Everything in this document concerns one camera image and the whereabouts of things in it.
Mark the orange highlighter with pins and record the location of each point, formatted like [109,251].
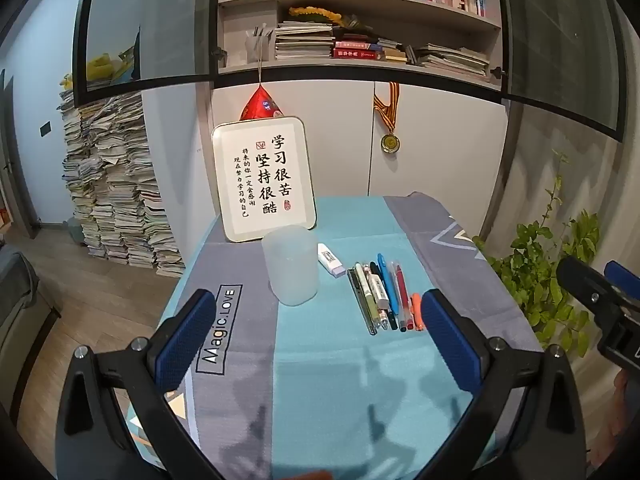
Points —
[417,310]

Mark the right glass cabinet door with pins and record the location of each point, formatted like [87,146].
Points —
[555,35]

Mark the pile of worn booklets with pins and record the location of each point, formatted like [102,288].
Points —
[452,60]

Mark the gold medal with striped ribbon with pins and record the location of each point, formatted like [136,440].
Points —
[390,143]

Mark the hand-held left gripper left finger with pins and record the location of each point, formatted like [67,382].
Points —
[182,340]

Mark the left glass cabinet door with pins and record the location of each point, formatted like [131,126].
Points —
[145,20]

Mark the frosted plastic cup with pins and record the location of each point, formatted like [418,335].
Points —
[290,270]

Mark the tall stack of papers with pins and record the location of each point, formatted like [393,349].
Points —
[125,200]

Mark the clear cup with brushes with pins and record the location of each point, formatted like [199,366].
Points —
[259,47]

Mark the white purple eraser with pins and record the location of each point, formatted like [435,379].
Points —
[330,259]

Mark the framed calligraphy board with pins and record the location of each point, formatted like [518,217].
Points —
[260,180]

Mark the blue grey printed tablecloth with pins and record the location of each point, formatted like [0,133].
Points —
[325,360]

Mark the glass cabinet door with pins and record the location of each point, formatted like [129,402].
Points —
[555,35]
[145,20]

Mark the yellow plush toy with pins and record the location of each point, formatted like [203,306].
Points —
[100,67]

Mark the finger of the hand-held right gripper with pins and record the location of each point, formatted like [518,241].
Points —
[622,275]
[580,280]

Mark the grey interior door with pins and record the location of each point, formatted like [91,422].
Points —
[15,170]

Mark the red hanging ornament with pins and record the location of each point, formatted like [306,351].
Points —
[260,105]

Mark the stack of magazines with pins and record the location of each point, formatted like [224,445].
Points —
[302,42]

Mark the white bookshelf cabinet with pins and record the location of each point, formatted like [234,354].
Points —
[450,125]

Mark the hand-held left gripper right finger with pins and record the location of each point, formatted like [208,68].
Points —
[445,340]

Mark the blue pen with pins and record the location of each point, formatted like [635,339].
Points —
[387,280]

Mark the red books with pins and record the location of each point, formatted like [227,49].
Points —
[355,50]

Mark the red white patterned pen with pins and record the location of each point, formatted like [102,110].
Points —
[364,280]

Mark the black wall switch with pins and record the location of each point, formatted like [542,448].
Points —
[45,128]

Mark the yellow artificial flowers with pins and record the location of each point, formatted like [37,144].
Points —
[320,14]

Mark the grey sofa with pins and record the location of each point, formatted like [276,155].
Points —
[20,320]

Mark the black clear barrel pen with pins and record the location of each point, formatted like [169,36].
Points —
[361,300]

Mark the green potted plant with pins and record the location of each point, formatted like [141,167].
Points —
[540,270]

